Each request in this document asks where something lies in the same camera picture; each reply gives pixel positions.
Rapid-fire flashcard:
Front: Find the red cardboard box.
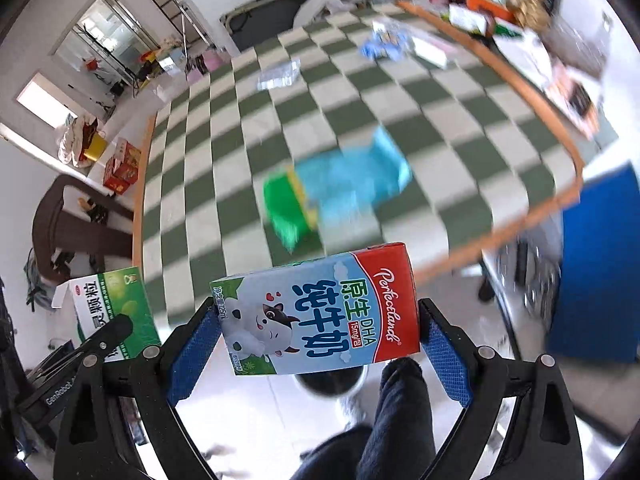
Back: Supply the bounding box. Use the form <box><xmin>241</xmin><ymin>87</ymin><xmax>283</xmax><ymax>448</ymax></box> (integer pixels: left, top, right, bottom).
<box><xmin>102</xmin><ymin>140</ymin><xmax>143</xmax><ymax>196</ymax></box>

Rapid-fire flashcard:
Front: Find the green white medicine box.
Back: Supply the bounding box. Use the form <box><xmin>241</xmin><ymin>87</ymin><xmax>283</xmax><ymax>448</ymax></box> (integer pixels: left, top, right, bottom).
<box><xmin>52</xmin><ymin>266</ymin><xmax>162</xmax><ymax>363</ymax></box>

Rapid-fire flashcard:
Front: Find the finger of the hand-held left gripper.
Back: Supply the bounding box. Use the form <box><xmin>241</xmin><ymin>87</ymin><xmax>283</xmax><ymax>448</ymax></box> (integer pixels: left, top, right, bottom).
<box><xmin>75</xmin><ymin>312</ymin><xmax>135</xmax><ymax>361</ymax></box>

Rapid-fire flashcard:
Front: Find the light blue cardboard box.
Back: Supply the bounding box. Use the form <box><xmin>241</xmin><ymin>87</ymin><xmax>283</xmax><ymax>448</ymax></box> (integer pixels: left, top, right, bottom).
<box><xmin>157</xmin><ymin>52</ymin><xmax>183</xmax><ymax>76</ymax></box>

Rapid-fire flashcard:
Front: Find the round trash bin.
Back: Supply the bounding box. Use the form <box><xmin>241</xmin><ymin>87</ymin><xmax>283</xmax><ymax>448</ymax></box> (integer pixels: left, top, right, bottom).
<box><xmin>295</xmin><ymin>364</ymin><xmax>371</xmax><ymax>401</ymax></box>

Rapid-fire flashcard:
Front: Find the green checkered table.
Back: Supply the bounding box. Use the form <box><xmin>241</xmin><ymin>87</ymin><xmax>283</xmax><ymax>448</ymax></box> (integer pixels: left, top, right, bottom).
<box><xmin>131</xmin><ymin>0</ymin><xmax>586</xmax><ymax>328</ymax></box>

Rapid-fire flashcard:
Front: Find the blue red milk carton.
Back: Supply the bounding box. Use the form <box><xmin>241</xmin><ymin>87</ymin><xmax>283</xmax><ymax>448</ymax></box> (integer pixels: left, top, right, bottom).
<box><xmin>209</xmin><ymin>242</ymin><xmax>421</xmax><ymax>377</ymax></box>

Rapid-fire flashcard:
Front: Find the clear plastic bag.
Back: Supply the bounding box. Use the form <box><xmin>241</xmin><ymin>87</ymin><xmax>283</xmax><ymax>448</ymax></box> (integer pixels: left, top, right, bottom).
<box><xmin>545</xmin><ymin>15</ymin><xmax>608</xmax><ymax>78</ymax></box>

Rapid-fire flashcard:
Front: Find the person's leg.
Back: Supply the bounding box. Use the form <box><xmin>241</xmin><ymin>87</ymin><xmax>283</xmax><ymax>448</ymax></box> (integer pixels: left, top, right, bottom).
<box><xmin>300</xmin><ymin>359</ymin><xmax>436</xmax><ymax>480</ymax></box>

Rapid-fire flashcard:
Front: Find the white toothpaste box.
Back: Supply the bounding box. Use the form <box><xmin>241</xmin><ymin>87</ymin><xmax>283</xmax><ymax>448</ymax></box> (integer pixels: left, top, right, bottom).
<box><xmin>405</xmin><ymin>30</ymin><xmax>458</xmax><ymax>70</ymax></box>

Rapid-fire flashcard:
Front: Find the dark wooden chair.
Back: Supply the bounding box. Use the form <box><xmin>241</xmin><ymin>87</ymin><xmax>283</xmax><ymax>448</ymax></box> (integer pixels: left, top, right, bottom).
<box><xmin>31</xmin><ymin>175</ymin><xmax>136</xmax><ymax>283</ymax></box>

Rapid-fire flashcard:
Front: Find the green blue plastic bag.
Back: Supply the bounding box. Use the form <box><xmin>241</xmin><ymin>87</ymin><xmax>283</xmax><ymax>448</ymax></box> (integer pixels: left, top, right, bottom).
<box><xmin>262</xmin><ymin>125</ymin><xmax>413</xmax><ymax>253</ymax></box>

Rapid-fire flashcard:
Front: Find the orange box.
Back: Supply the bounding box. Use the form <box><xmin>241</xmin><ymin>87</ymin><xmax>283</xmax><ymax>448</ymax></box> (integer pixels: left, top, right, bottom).
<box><xmin>466</xmin><ymin>0</ymin><xmax>516</xmax><ymax>23</ymax></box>

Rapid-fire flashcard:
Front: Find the golden figurine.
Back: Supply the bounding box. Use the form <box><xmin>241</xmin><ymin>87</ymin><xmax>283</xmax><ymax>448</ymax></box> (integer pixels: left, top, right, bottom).
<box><xmin>515</xmin><ymin>0</ymin><xmax>548</xmax><ymax>28</ymax></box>

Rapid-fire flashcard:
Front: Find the blue cartoon packet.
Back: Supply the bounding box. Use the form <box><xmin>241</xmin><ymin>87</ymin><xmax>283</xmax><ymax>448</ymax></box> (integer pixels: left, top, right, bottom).
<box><xmin>360</xmin><ymin>22</ymin><xmax>416</xmax><ymax>61</ymax></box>

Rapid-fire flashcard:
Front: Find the white crumpled tissue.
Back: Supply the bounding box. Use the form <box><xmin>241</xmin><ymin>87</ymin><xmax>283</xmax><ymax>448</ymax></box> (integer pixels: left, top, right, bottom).
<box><xmin>495</xmin><ymin>32</ymin><xmax>553</xmax><ymax>88</ymax></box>

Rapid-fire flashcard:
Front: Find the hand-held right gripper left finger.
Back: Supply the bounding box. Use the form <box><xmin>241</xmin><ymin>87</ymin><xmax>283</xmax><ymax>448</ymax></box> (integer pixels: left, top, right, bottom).
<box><xmin>52</xmin><ymin>296</ymin><xmax>224</xmax><ymax>480</ymax></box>

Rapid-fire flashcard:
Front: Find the orange watch packet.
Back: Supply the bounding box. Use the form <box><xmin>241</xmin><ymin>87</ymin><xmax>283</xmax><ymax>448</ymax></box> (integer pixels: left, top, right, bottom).
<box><xmin>547</xmin><ymin>62</ymin><xmax>601</xmax><ymax>141</ymax></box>

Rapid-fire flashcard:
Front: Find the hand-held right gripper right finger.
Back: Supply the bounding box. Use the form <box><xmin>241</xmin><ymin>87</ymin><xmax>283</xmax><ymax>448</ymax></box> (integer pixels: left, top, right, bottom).
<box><xmin>419</xmin><ymin>299</ymin><xmax>584</xmax><ymax>480</ymax></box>

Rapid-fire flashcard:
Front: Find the green packet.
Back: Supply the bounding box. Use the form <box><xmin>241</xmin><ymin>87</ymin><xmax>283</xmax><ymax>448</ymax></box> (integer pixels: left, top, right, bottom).
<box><xmin>492</xmin><ymin>17</ymin><xmax>526</xmax><ymax>38</ymax></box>

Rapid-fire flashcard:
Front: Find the silver blister pack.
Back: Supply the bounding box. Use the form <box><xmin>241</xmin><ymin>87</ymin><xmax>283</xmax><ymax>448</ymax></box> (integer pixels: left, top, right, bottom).
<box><xmin>256</xmin><ymin>57</ymin><xmax>302</xmax><ymax>92</ymax></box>

